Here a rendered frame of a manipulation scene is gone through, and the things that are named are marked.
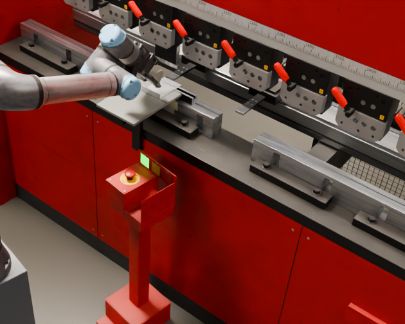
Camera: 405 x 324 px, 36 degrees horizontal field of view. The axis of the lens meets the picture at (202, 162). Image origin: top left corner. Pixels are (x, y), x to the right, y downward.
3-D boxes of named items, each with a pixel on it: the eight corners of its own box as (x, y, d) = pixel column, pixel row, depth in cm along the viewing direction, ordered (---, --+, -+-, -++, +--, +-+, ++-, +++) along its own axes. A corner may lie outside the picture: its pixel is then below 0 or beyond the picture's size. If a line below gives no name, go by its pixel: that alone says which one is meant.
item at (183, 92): (150, 85, 239) (150, 78, 237) (155, 81, 241) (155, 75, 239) (191, 105, 231) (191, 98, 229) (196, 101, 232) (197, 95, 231)
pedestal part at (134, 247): (128, 299, 265) (128, 207, 231) (139, 292, 268) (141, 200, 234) (137, 308, 261) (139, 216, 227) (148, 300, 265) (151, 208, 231)
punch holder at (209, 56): (181, 56, 217) (184, 12, 207) (196, 47, 223) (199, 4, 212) (216, 71, 211) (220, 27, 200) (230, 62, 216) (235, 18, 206)
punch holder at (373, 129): (333, 125, 191) (345, 78, 181) (346, 113, 197) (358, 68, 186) (378, 144, 185) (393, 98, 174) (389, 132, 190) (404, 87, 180)
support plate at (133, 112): (96, 106, 222) (96, 103, 221) (144, 78, 239) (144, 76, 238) (134, 126, 214) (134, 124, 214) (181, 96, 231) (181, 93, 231)
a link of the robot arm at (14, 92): (2, 85, 154) (147, 72, 189) (-21, 67, 160) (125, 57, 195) (-4, 126, 159) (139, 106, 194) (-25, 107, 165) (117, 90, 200)
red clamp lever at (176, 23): (173, 20, 206) (189, 45, 207) (180, 16, 209) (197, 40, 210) (170, 22, 207) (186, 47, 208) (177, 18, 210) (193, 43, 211)
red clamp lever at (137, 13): (128, 1, 215) (144, 25, 215) (135, -3, 217) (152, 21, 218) (125, 4, 216) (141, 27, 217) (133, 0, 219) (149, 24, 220)
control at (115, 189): (106, 203, 231) (105, 166, 220) (139, 185, 240) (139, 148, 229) (141, 233, 221) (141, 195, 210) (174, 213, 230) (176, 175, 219)
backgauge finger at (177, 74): (156, 76, 241) (157, 65, 238) (197, 53, 258) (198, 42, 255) (180, 88, 236) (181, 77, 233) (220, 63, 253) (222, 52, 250)
